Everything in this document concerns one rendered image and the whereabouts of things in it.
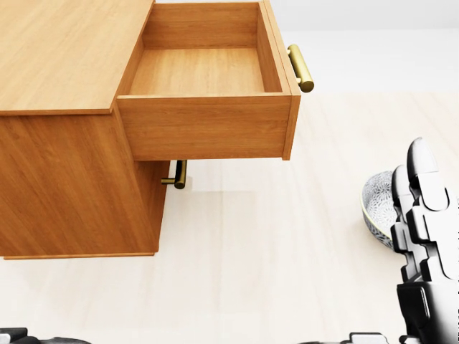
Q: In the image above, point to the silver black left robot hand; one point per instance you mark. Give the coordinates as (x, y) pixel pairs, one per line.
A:
(21, 338)

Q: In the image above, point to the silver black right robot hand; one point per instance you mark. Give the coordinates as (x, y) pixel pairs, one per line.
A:
(430, 222)

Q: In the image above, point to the wooden cabinet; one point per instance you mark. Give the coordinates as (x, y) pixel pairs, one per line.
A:
(61, 107)

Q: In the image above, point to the open wooden drawer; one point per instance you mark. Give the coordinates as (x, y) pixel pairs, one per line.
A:
(204, 125)

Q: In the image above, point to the patterned grey-white bowl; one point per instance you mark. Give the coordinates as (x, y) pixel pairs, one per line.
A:
(376, 200)

